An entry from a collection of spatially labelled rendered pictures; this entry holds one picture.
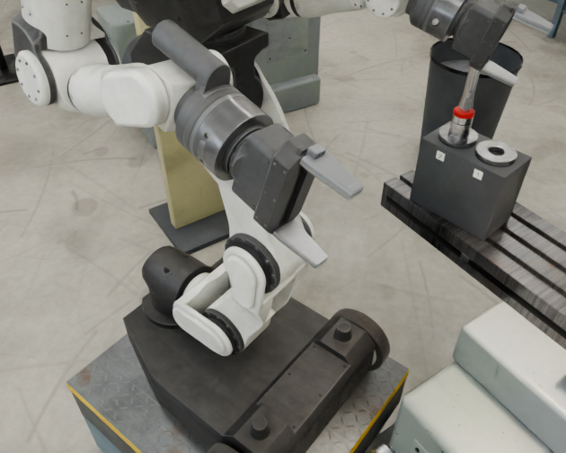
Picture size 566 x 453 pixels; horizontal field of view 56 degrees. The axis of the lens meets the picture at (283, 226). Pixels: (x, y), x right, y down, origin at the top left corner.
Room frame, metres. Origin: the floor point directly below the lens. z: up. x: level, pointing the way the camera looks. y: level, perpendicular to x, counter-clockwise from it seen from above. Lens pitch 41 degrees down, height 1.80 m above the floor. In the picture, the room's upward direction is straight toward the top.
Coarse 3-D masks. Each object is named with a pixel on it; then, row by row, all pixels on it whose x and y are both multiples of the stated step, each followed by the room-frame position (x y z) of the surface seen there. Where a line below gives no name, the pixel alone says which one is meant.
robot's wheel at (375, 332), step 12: (336, 312) 1.03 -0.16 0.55; (348, 312) 1.00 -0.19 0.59; (360, 312) 0.99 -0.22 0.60; (360, 324) 0.95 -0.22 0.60; (372, 324) 0.95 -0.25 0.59; (372, 336) 0.92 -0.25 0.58; (384, 336) 0.93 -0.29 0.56; (384, 348) 0.91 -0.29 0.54; (372, 360) 0.91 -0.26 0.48; (384, 360) 0.90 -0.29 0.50
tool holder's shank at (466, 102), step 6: (468, 72) 1.09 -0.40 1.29; (474, 72) 1.08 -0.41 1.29; (468, 78) 1.08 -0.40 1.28; (474, 78) 1.07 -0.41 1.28; (468, 84) 1.08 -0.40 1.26; (474, 84) 1.07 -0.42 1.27; (468, 90) 1.08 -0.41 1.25; (474, 90) 1.08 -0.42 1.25; (462, 96) 1.09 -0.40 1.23; (468, 96) 1.07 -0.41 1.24; (462, 102) 1.08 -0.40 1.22; (468, 102) 1.07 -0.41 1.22; (462, 108) 1.07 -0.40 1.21; (468, 108) 1.07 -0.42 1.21
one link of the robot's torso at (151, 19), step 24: (120, 0) 0.92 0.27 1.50; (144, 0) 0.84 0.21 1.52; (168, 0) 0.80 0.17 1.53; (192, 0) 0.79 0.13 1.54; (216, 0) 0.79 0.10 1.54; (240, 0) 0.82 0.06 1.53; (264, 0) 0.88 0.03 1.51; (192, 24) 0.79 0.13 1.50; (216, 24) 0.80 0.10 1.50; (240, 24) 0.87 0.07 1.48
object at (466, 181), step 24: (432, 144) 1.07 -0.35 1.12; (456, 144) 1.04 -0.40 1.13; (480, 144) 1.04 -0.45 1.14; (504, 144) 1.04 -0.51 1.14; (432, 168) 1.06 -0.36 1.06; (456, 168) 1.01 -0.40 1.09; (480, 168) 0.97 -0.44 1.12; (504, 168) 0.96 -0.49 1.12; (432, 192) 1.04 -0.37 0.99; (456, 192) 1.00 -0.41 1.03; (480, 192) 0.96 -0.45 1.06; (504, 192) 0.94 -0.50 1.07; (456, 216) 0.99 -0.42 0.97; (480, 216) 0.95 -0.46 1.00; (504, 216) 0.98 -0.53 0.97
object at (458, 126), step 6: (456, 120) 1.07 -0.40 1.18; (462, 120) 1.06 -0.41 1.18; (468, 120) 1.06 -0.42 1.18; (450, 126) 1.09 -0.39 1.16; (456, 126) 1.07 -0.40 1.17; (462, 126) 1.06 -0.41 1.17; (468, 126) 1.06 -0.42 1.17; (450, 132) 1.08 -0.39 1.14; (456, 132) 1.07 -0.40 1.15; (462, 132) 1.06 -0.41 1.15; (468, 132) 1.07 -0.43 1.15; (462, 138) 1.06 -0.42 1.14
